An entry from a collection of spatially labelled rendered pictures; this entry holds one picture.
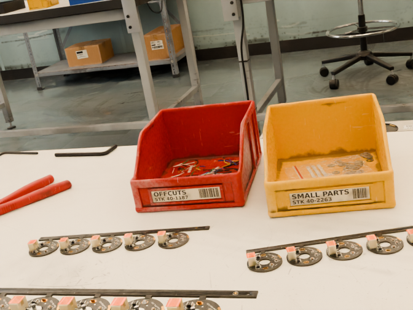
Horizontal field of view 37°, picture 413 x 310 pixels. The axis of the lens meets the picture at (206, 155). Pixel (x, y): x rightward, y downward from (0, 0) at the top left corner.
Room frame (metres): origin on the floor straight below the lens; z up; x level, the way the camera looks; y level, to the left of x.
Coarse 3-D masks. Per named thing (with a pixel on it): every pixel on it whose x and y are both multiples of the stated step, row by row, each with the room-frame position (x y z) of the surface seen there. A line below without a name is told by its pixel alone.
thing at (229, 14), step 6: (222, 0) 2.57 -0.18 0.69; (228, 0) 2.57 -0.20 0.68; (234, 0) 2.56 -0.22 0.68; (222, 6) 2.58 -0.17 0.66; (228, 6) 2.57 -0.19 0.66; (234, 6) 2.56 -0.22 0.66; (222, 12) 2.58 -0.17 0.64; (228, 12) 2.57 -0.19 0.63; (234, 12) 2.56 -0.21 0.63; (228, 18) 2.57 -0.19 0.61; (234, 18) 2.56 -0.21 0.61
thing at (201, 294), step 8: (0, 288) 0.30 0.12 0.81; (8, 288) 0.30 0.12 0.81; (16, 288) 0.29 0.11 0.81; (24, 288) 0.29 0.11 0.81; (32, 288) 0.29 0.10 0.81; (40, 288) 0.29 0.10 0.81; (48, 288) 0.29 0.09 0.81; (56, 288) 0.29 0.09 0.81; (64, 288) 0.29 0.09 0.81; (72, 288) 0.28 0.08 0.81; (80, 288) 0.28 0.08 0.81; (88, 288) 0.28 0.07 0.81; (96, 296) 0.27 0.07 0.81; (128, 296) 0.27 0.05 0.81; (136, 296) 0.27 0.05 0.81; (144, 296) 0.27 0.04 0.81; (152, 296) 0.26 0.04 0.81; (160, 296) 0.26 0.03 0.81; (168, 296) 0.26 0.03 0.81; (176, 296) 0.26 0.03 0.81; (184, 296) 0.26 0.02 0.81; (192, 296) 0.26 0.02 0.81; (200, 296) 0.26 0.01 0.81; (208, 296) 0.25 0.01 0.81; (216, 296) 0.25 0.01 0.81; (224, 296) 0.25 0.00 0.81; (232, 296) 0.25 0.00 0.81; (240, 296) 0.25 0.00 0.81; (248, 296) 0.25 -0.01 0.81; (256, 296) 0.25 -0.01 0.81
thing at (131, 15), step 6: (126, 0) 2.73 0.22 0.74; (132, 0) 2.72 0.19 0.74; (126, 6) 2.73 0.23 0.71; (132, 6) 2.72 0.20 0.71; (126, 12) 2.73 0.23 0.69; (132, 12) 2.72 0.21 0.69; (126, 18) 2.74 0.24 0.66; (132, 18) 2.73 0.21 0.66; (126, 24) 2.74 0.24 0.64; (132, 24) 2.73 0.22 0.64; (138, 24) 2.72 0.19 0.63; (132, 30) 2.73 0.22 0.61; (138, 30) 2.72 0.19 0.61
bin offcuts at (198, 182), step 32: (160, 128) 0.60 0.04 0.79; (192, 128) 0.61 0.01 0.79; (224, 128) 0.60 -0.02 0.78; (256, 128) 0.58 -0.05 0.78; (160, 160) 0.58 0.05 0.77; (192, 160) 0.60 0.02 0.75; (224, 160) 0.58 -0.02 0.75; (256, 160) 0.56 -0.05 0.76; (160, 192) 0.50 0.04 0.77; (192, 192) 0.49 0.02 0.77; (224, 192) 0.48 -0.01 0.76
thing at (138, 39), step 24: (120, 0) 2.74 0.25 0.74; (144, 0) 2.77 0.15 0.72; (0, 24) 2.98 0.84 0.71; (24, 24) 2.97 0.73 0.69; (48, 24) 2.93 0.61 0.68; (72, 24) 2.88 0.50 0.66; (144, 48) 2.78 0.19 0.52; (192, 48) 3.33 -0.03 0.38; (144, 72) 2.76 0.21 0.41; (192, 72) 3.32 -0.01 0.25; (0, 96) 3.79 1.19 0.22; (144, 96) 2.77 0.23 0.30
